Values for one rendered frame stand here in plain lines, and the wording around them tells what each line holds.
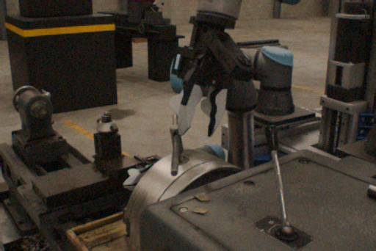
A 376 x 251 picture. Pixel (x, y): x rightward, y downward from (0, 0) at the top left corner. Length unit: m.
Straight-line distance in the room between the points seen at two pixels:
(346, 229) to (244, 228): 0.16
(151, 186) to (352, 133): 0.77
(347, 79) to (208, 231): 0.88
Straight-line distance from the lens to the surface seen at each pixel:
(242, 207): 0.70
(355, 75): 1.41
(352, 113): 1.39
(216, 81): 0.72
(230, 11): 0.71
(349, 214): 0.72
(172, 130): 0.87
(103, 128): 1.44
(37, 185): 1.47
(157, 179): 0.89
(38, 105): 1.91
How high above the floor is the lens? 1.60
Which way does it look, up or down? 19 degrees down
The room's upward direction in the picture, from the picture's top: straight up
